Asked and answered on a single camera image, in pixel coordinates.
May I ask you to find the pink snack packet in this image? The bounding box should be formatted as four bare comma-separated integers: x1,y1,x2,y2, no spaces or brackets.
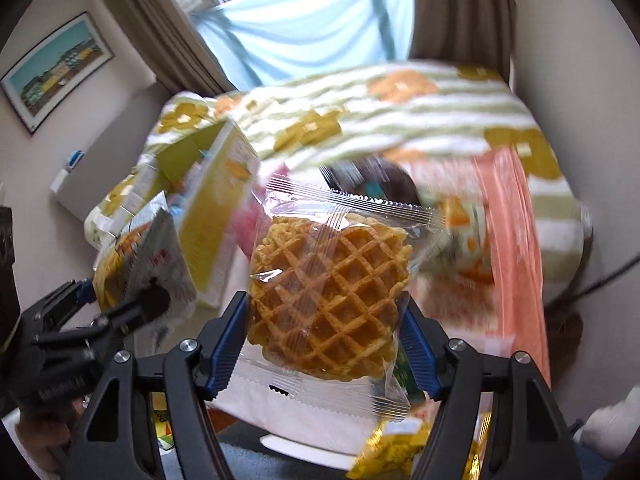
235,195,271,256

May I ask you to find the bright yellow snack packet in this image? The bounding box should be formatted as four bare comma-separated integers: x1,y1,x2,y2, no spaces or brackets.
347,410,496,480

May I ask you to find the dark blue snack packet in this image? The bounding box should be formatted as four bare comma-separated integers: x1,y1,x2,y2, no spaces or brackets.
320,156,426,206

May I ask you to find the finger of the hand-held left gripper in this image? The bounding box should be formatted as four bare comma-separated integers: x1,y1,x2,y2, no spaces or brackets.
32,285,171,351
20,279,97,333

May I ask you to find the clear waffle packet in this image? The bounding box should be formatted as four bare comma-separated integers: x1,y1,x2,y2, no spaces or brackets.
235,175,448,423

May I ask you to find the person's left hand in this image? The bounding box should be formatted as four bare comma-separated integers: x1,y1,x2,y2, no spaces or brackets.
12,400,83,466

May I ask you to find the framed wall poster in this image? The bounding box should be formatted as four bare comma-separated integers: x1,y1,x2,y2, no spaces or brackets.
0,10,115,135

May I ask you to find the black lamp pole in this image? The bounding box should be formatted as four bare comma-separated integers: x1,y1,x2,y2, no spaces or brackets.
545,260,640,306

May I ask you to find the white yellow snack packet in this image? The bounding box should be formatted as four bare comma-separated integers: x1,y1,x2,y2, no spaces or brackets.
92,191,198,321

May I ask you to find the white orange snack packet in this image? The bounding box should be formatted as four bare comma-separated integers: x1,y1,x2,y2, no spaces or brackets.
420,195,493,281

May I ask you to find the brown curtain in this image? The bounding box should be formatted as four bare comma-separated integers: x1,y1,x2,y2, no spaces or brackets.
97,0,236,97
407,0,516,91

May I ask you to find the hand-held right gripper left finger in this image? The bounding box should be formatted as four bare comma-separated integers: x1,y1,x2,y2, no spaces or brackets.
65,290,251,480

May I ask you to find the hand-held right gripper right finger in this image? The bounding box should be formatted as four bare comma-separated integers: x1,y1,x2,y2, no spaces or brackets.
400,305,583,480

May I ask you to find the floral striped blanket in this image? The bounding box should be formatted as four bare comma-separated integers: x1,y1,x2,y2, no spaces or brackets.
84,60,593,291

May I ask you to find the grey headboard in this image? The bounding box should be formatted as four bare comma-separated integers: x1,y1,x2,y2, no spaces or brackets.
50,72,168,221

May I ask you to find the yellow-green cardboard box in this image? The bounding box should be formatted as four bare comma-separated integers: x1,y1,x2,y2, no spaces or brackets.
135,119,261,308

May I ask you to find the pink striped plastic bag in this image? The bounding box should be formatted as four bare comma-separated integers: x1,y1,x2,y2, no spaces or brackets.
410,149,551,391

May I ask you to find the yellow black snack packet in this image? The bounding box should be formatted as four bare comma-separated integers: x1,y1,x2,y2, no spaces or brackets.
150,395,176,453

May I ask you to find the light blue cloth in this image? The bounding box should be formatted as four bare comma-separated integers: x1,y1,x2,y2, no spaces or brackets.
192,0,416,92

